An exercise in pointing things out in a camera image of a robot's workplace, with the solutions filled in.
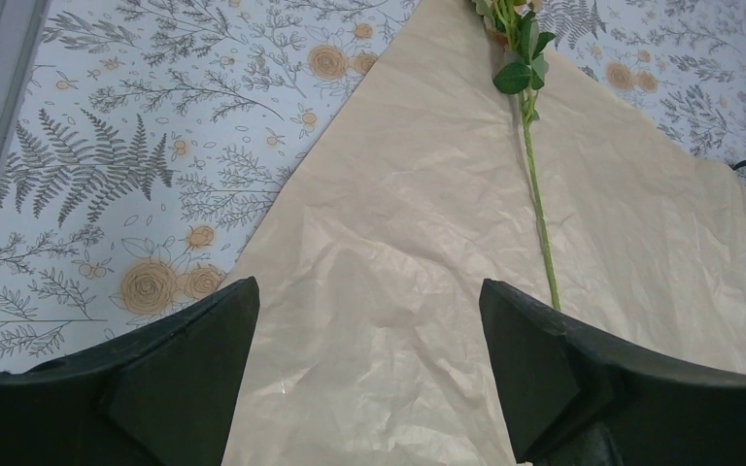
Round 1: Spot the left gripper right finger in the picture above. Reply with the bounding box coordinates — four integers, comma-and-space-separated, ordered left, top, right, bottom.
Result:
479, 280, 746, 465

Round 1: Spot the peach paper flower bouquet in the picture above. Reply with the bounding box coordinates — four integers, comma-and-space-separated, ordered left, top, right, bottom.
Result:
223, 1, 746, 465

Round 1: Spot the floral patterned table mat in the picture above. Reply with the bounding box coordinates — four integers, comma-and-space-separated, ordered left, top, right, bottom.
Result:
0, 1, 746, 372

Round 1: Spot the peach orange rose stem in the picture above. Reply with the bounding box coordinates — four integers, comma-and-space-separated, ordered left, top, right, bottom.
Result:
473, 0, 561, 311

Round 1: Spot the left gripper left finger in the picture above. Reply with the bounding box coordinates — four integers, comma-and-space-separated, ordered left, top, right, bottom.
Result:
0, 277, 260, 465

